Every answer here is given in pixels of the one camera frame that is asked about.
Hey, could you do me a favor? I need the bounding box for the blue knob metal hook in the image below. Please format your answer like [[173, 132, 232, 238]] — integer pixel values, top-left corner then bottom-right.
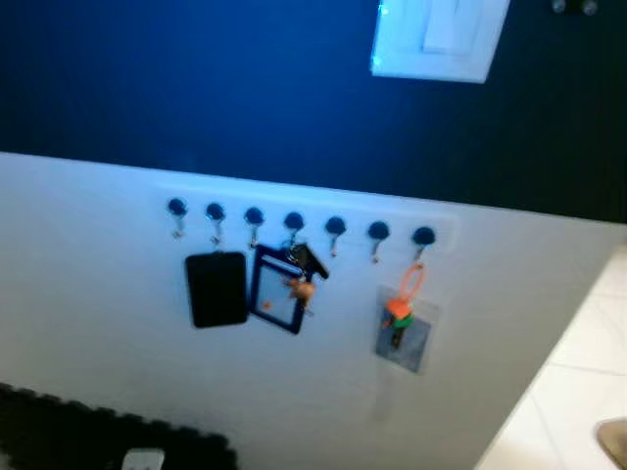
[[244, 206, 265, 250], [167, 197, 189, 239], [283, 211, 306, 246], [411, 226, 437, 264], [205, 202, 227, 247], [367, 221, 391, 264], [324, 216, 347, 259]]

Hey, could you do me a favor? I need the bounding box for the brown basket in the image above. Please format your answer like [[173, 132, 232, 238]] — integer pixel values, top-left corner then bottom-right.
[[595, 417, 627, 470]]

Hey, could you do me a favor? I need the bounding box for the blue framed badge holder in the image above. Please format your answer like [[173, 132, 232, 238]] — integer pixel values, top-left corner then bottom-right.
[[249, 245, 311, 336]]

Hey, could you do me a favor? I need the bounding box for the black card holder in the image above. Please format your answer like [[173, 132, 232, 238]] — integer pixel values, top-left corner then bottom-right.
[[185, 252, 250, 330]]

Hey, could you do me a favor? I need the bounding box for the small white object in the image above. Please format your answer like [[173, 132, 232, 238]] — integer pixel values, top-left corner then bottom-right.
[[121, 447, 167, 470]]

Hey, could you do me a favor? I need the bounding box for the black bumpy mat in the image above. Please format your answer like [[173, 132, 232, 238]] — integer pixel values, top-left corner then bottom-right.
[[0, 383, 240, 470]]

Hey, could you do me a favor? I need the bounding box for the orange strap key bunch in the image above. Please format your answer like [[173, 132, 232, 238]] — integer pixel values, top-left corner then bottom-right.
[[383, 261, 427, 351]]

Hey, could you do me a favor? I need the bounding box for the white light switch plate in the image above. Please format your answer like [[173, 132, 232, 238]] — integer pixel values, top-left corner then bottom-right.
[[370, 0, 511, 85]]

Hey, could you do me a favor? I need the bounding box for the white key hook rail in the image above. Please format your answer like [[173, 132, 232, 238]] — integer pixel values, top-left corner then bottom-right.
[[155, 184, 461, 248]]

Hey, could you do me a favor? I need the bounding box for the orange figure keychain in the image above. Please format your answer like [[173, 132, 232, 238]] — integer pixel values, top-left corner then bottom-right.
[[283, 277, 317, 306]]

